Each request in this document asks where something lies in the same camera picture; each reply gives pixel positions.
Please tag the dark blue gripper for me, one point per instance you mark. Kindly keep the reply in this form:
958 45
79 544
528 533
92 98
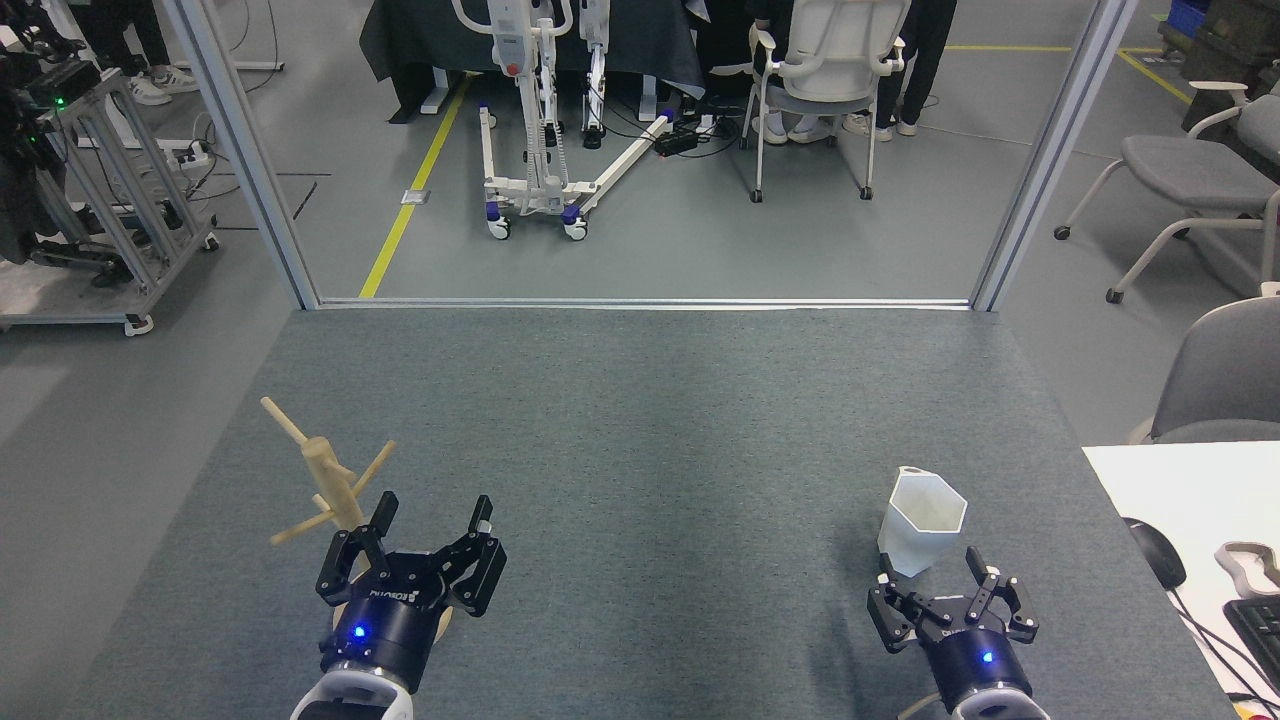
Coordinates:
385 625
975 655

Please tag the white faceted cup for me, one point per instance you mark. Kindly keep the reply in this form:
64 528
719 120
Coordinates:
920 520

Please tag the wooden cup rack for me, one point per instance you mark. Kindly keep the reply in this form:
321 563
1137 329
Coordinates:
325 470

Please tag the dark storage crate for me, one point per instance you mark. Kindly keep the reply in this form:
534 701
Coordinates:
1240 40

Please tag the black computer mouse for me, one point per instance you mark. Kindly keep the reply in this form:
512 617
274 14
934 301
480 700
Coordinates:
1160 555

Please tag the white desk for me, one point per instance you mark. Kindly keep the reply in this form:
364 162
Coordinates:
1200 490

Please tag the black keyboard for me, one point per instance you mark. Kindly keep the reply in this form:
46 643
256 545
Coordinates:
1260 630

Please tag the grey chair backrest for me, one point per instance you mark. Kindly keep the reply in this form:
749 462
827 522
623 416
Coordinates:
1230 380

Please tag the silver floor socket plate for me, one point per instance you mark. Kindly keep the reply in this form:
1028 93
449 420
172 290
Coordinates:
415 197

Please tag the white wheeled stand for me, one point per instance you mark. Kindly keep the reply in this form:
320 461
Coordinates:
540 190

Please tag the white power strip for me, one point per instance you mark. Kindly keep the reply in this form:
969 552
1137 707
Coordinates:
195 153

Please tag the black power strip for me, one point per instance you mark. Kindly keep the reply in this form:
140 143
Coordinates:
676 142

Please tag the seated person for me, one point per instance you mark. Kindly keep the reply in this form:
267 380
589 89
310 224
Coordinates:
800 128

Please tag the black draped table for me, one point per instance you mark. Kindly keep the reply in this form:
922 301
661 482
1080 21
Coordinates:
420 40

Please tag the black device with green light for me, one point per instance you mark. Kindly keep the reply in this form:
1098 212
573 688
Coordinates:
20 200

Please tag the person with white shoes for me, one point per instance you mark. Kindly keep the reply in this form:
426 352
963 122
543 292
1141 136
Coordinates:
150 92

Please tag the standing person by chair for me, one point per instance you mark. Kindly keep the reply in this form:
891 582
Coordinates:
925 50

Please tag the white office chair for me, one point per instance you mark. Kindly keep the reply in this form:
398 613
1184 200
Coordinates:
840 40

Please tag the blue crate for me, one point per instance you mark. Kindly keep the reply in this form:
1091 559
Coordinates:
1188 14

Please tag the silver table edge rail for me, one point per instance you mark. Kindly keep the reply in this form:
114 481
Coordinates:
500 302

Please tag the silver post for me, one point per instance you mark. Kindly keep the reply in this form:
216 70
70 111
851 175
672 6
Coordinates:
1052 150
253 170

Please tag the aluminium frame cart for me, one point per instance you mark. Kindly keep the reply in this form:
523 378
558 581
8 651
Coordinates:
50 290

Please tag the grey chair with white frame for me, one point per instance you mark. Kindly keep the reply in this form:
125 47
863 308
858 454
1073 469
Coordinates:
1180 170

